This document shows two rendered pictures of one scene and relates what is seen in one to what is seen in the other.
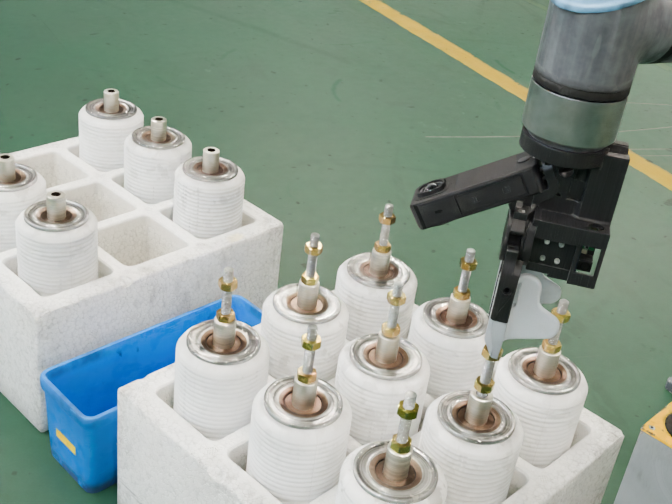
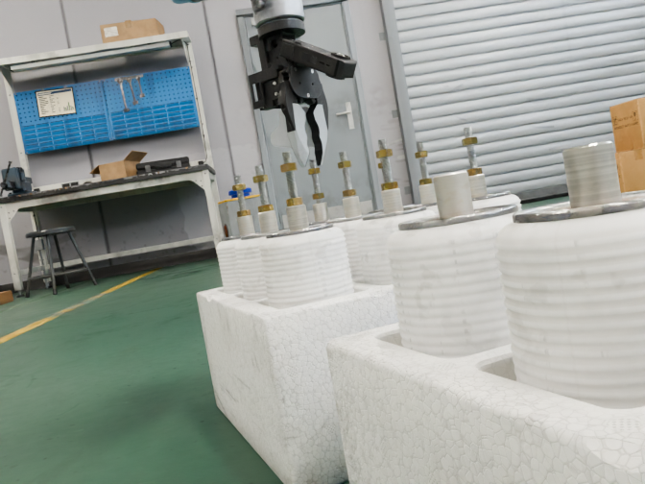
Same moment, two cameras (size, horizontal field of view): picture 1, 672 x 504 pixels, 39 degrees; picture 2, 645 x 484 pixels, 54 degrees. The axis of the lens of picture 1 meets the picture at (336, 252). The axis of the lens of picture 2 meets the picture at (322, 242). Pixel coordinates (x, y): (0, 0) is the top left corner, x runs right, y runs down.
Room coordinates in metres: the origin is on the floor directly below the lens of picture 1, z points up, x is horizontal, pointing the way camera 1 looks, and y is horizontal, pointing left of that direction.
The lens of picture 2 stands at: (1.56, 0.31, 0.27)
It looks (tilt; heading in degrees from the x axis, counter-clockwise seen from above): 3 degrees down; 209
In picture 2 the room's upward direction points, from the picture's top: 10 degrees counter-clockwise
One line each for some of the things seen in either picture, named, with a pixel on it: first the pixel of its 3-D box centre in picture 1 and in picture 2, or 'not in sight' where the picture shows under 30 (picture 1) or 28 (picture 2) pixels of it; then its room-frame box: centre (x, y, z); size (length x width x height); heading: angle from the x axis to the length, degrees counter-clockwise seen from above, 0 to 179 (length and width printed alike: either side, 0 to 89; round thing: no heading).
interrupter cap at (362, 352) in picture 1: (385, 357); (353, 219); (0.79, -0.07, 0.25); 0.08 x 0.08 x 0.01
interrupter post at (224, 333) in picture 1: (224, 331); (477, 188); (0.78, 0.10, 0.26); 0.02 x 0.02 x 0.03
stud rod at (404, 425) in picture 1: (404, 428); not in sight; (0.63, -0.08, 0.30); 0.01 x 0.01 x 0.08
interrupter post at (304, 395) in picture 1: (304, 391); (428, 196); (0.71, 0.01, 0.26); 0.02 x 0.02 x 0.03
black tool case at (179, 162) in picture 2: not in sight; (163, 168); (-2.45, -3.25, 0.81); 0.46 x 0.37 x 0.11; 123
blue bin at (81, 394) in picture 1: (168, 388); not in sight; (0.93, 0.18, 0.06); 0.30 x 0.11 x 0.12; 138
